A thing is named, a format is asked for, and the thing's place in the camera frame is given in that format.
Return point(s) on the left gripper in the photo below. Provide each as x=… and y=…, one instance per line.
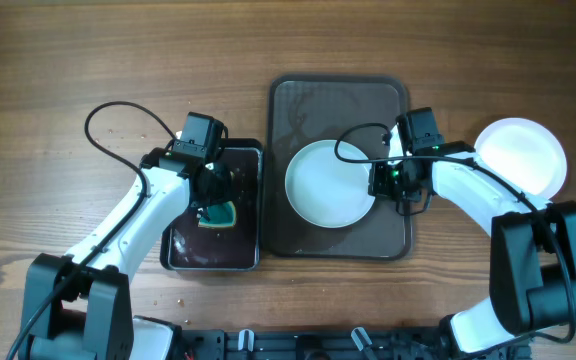
x=225, y=190

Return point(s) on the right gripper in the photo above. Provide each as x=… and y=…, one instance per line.
x=378, y=186

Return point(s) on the green and yellow sponge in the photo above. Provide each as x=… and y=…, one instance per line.
x=218, y=216

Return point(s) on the light blue plate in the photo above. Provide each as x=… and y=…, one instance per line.
x=326, y=183

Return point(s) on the white plate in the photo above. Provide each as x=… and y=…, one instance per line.
x=526, y=153

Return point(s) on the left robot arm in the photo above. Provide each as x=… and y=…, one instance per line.
x=78, y=306

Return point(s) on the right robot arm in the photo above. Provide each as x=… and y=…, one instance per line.
x=532, y=276

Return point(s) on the small black water tray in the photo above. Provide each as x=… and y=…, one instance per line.
x=186, y=246

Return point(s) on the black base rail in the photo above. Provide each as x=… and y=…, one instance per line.
x=252, y=345

